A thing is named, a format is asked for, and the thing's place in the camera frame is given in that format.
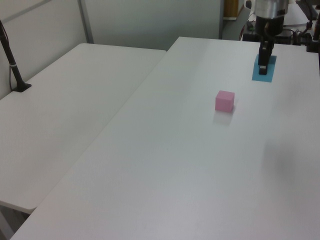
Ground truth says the black Franka gripper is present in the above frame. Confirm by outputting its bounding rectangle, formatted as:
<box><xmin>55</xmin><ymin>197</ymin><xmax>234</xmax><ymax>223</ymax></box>
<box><xmin>254</xmin><ymin>9</ymin><xmax>286</xmax><ymax>76</ymax></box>

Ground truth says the blue cube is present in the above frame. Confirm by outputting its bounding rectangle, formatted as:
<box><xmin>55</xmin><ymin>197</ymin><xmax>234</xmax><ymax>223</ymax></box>
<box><xmin>251</xmin><ymin>54</ymin><xmax>278</xmax><ymax>83</ymax></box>

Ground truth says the pink cube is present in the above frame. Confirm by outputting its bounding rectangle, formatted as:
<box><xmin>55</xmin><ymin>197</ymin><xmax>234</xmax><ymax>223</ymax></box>
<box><xmin>214</xmin><ymin>90</ymin><xmax>236</xmax><ymax>112</ymax></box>

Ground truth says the small black box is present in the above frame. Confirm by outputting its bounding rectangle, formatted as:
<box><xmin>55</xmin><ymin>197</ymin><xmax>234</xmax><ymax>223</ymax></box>
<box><xmin>242</xmin><ymin>33</ymin><xmax>261</xmax><ymax>42</ymax></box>

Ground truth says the black electronics box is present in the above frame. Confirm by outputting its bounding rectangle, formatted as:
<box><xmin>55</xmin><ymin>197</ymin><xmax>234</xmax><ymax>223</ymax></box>
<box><xmin>274</xmin><ymin>29</ymin><xmax>294</xmax><ymax>45</ymax></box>

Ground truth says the black clamp stand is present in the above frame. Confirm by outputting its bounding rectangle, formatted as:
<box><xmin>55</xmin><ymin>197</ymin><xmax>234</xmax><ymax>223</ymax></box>
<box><xmin>305</xmin><ymin>19</ymin><xmax>320</xmax><ymax>54</ymax></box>

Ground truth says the white paper sheet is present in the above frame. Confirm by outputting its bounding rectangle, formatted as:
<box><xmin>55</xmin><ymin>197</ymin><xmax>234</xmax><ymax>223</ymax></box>
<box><xmin>282</xmin><ymin>0</ymin><xmax>309</xmax><ymax>27</ymax></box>

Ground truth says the yellow wooden board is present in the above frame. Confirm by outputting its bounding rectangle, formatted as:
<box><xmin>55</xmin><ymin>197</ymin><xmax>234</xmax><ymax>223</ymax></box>
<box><xmin>223</xmin><ymin>0</ymin><xmax>239</xmax><ymax>19</ymax></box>

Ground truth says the black keyboard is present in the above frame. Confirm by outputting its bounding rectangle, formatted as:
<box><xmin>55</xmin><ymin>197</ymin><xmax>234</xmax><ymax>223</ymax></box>
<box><xmin>295</xmin><ymin>0</ymin><xmax>318</xmax><ymax>19</ymax></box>

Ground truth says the grey partition post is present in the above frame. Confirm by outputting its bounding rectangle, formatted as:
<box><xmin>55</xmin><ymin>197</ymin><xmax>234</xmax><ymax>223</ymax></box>
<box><xmin>218</xmin><ymin>0</ymin><xmax>225</xmax><ymax>40</ymax></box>

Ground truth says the black camera stand pole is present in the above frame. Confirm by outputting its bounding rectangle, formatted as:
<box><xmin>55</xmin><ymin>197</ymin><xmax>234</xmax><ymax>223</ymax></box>
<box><xmin>0</xmin><ymin>19</ymin><xmax>33</xmax><ymax>94</ymax></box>

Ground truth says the black cable along pole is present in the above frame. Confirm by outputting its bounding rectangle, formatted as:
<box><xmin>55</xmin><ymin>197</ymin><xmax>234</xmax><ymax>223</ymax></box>
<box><xmin>0</xmin><ymin>23</ymin><xmax>16</xmax><ymax>91</ymax></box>

